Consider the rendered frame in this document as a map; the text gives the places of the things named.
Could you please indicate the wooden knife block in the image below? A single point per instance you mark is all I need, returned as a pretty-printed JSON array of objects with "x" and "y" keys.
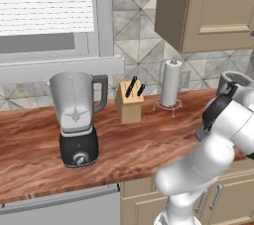
[{"x": 129, "y": 110}]

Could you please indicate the grey dishwasher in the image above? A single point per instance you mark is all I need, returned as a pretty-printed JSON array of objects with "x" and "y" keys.
[{"x": 66, "y": 207}]

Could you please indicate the grey wall outlet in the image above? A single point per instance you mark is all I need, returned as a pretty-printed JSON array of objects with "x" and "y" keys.
[{"x": 186, "y": 78}]

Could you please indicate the beige wall cupboard door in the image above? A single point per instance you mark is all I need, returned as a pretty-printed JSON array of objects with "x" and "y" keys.
[{"x": 221, "y": 7}]

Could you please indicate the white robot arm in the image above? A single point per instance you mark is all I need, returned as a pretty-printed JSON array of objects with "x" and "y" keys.
[{"x": 198, "y": 169}]

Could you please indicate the beige wall cupboard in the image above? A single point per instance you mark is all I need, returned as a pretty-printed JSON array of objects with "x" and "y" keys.
[{"x": 167, "y": 4}]

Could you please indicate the beige base cupboard door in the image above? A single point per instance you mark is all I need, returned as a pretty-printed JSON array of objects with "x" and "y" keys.
[
  {"x": 236, "y": 199},
  {"x": 144, "y": 210}
]

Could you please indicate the clear grey blender jar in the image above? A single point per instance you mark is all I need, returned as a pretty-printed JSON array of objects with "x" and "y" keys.
[{"x": 74, "y": 100}]

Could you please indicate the grey window frame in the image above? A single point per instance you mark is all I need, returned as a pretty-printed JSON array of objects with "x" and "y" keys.
[{"x": 102, "y": 21}]

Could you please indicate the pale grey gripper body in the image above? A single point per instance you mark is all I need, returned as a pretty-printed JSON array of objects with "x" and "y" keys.
[{"x": 202, "y": 133}]

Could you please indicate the beige drawer front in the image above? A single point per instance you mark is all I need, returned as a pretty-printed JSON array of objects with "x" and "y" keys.
[
  {"x": 137, "y": 186},
  {"x": 243, "y": 166}
]

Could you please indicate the white paper towel roll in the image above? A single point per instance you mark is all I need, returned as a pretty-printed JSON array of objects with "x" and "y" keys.
[{"x": 171, "y": 83}]

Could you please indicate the black blender base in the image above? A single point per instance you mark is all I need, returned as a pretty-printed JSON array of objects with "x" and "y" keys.
[{"x": 79, "y": 148}]

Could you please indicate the white window blind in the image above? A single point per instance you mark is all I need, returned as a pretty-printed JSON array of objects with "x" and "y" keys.
[{"x": 46, "y": 1}]

